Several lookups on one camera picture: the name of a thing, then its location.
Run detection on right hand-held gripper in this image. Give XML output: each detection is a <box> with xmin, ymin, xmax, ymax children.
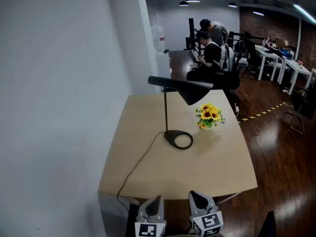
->
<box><xmin>188</xmin><ymin>190</ymin><xmax>224</xmax><ymax>237</ymax></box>

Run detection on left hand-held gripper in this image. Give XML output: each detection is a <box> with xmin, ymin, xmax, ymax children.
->
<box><xmin>134</xmin><ymin>195</ymin><xmax>167</xmax><ymax>237</ymax></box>

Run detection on black desk lamp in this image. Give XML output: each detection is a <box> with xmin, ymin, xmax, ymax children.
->
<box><xmin>147</xmin><ymin>75</ymin><xmax>214</xmax><ymax>151</ymax></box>

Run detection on black upright panel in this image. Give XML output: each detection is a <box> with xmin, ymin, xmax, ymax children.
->
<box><xmin>258</xmin><ymin>210</ymin><xmax>276</xmax><ymax>237</ymax></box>

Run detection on yellow sunflowers in white pot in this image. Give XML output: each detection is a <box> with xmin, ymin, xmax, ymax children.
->
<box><xmin>195</xmin><ymin>103</ymin><xmax>226</xmax><ymax>131</ymax></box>

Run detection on yellow black floor tape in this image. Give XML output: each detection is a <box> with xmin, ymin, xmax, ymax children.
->
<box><xmin>238</xmin><ymin>102</ymin><xmax>288</xmax><ymax>123</ymax></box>

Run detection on black office chair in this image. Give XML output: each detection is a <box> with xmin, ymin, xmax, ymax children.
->
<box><xmin>217</xmin><ymin>45</ymin><xmax>242</xmax><ymax>91</ymax></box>
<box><xmin>243</xmin><ymin>30</ymin><xmax>264</xmax><ymax>78</ymax></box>

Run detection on white water dispenser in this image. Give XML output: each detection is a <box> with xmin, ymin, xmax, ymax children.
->
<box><xmin>155</xmin><ymin>49</ymin><xmax>172</xmax><ymax>93</ymax></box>

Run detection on black cantilever chair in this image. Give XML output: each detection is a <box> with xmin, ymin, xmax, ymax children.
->
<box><xmin>283</xmin><ymin>82</ymin><xmax>316</xmax><ymax>135</ymax></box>

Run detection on white desk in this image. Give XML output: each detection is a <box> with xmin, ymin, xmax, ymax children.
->
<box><xmin>277</xmin><ymin>57</ymin><xmax>312</xmax><ymax>95</ymax></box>
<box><xmin>254</xmin><ymin>44</ymin><xmax>283</xmax><ymax>81</ymax></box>

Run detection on clear water dispenser bottle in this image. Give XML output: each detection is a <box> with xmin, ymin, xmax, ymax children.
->
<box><xmin>150</xmin><ymin>25</ymin><xmax>165</xmax><ymax>51</ymax></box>

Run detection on black stair railing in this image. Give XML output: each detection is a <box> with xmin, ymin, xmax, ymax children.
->
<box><xmin>185</xmin><ymin>18</ymin><xmax>247</xmax><ymax>59</ymax></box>

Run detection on brown cardboard box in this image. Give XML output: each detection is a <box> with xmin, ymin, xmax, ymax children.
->
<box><xmin>275</xmin><ymin>37</ymin><xmax>289</xmax><ymax>49</ymax></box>

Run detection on long ceiling light strip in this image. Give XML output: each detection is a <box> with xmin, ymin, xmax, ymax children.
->
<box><xmin>293</xmin><ymin>3</ymin><xmax>316</xmax><ymax>24</ymax></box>

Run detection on black lamp power cable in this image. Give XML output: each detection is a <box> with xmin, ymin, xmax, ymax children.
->
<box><xmin>116</xmin><ymin>131</ymin><xmax>165</xmax><ymax>213</ymax></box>

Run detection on white support post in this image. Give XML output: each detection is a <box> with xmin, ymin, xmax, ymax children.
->
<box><xmin>295</xmin><ymin>17</ymin><xmax>303</xmax><ymax>60</ymax></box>

